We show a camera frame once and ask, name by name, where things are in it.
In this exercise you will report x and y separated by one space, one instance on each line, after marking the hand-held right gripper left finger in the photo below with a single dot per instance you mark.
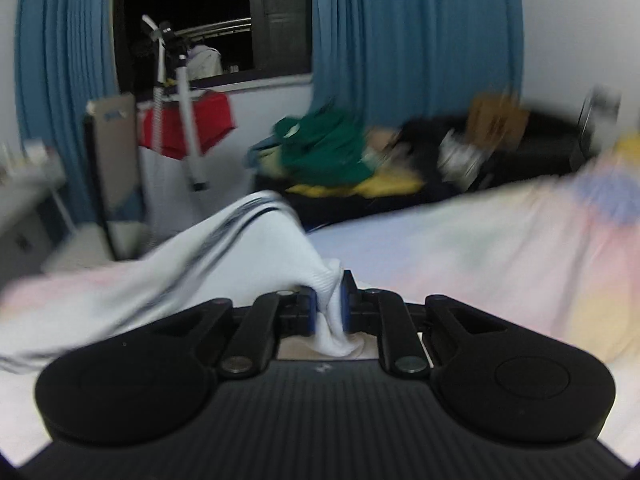
310 310

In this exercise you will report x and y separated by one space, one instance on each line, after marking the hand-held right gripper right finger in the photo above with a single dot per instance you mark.
345 305

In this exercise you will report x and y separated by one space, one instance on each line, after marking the white pants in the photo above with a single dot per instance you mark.
225 260

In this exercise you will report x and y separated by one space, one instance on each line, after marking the yellow cloth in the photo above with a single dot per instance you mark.
390 185

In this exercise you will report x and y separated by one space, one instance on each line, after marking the pastel tie-dye quilt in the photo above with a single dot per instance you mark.
475 260

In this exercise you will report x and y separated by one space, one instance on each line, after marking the green garment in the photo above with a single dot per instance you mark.
325 150

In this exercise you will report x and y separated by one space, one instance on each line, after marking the black garment pile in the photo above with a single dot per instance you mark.
425 145

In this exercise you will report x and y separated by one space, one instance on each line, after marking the white patterned garment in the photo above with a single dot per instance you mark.
457 157

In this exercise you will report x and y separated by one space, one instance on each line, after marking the red garment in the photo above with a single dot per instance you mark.
210 120

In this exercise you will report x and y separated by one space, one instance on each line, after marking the garment steamer stand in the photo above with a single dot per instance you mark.
187 110

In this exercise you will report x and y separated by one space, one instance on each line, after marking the brown paper bag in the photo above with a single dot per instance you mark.
497 120

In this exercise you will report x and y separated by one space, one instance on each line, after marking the beige backed chair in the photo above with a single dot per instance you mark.
112 160

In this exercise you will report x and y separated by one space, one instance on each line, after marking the black sofa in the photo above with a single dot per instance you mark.
545 155

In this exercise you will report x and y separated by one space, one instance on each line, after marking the white hanging garment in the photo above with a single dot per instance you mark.
207 62

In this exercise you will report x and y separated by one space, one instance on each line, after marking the blue curtain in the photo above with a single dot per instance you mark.
65 85
415 35

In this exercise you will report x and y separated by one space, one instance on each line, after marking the white vanity desk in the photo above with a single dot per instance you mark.
25 200

